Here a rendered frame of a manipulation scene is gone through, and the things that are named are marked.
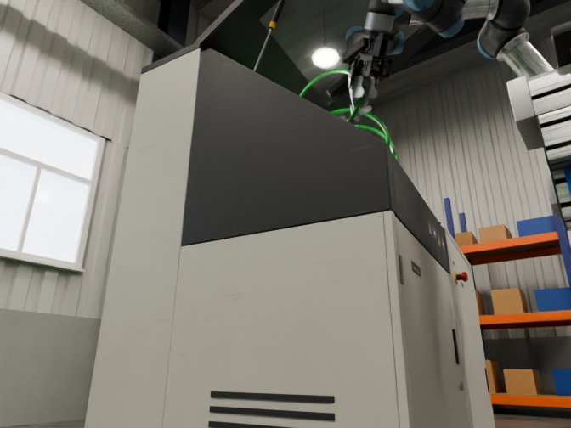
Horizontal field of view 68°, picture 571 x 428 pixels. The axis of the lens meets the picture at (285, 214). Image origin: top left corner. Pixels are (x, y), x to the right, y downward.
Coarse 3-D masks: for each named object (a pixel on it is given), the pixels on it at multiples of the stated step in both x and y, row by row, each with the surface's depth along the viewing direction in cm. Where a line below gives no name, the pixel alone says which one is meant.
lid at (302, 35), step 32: (256, 0) 132; (288, 0) 139; (320, 0) 144; (352, 0) 149; (224, 32) 135; (256, 32) 140; (288, 32) 148; (320, 32) 154; (416, 32) 173; (288, 64) 156; (320, 64) 165; (320, 96) 178
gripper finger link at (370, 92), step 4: (368, 76) 124; (364, 80) 124; (368, 80) 123; (372, 80) 123; (364, 84) 124; (368, 84) 124; (372, 84) 123; (364, 88) 125; (368, 88) 124; (372, 88) 123; (368, 92) 125; (372, 92) 123; (376, 92) 122; (364, 96) 125; (368, 96) 125; (372, 96) 123; (376, 96) 122; (364, 100) 126; (364, 104) 126
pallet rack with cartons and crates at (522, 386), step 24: (552, 216) 566; (456, 240) 636; (480, 240) 609; (504, 240) 577; (528, 240) 559; (552, 240) 544; (480, 264) 665; (480, 312) 597; (504, 312) 564; (552, 312) 522; (528, 384) 528
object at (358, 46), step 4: (360, 40) 119; (364, 40) 118; (356, 44) 121; (360, 44) 119; (364, 44) 118; (352, 48) 122; (356, 48) 121; (360, 48) 120; (364, 48) 120; (344, 52) 126; (348, 52) 124; (352, 52) 122; (356, 52) 121; (360, 52) 122; (344, 56) 126; (348, 56) 124; (352, 56) 124; (344, 60) 126; (348, 60) 126; (352, 60) 126; (348, 64) 128
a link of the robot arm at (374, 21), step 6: (366, 18) 115; (372, 18) 113; (378, 18) 112; (384, 18) 112; (390, 18) 112; (366, 24) 115; (372, 24) 113; (378, 24) 112; (384, 24) 112; (390, 24) 113; (372, 30) 114; (378, 30) 114; (384, 30) 113; (390, 30) 114
